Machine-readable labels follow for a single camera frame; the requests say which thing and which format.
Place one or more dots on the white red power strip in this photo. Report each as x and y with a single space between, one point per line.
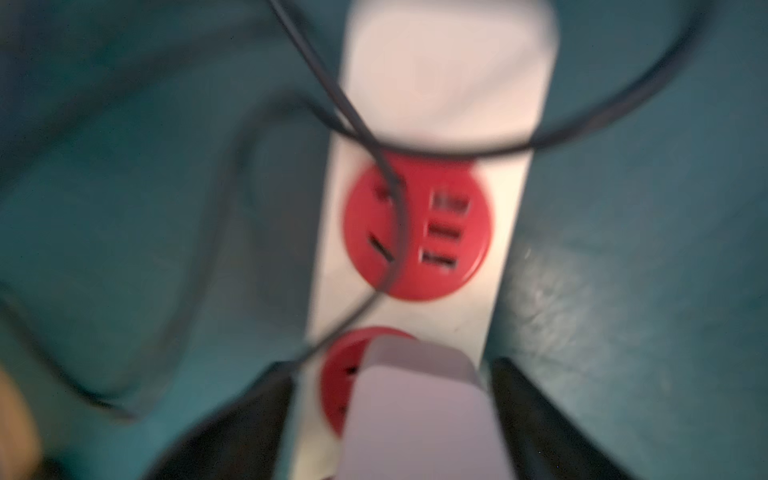
451 78

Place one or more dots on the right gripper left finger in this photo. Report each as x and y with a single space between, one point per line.
239 440

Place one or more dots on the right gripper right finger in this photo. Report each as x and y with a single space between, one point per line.
541 441

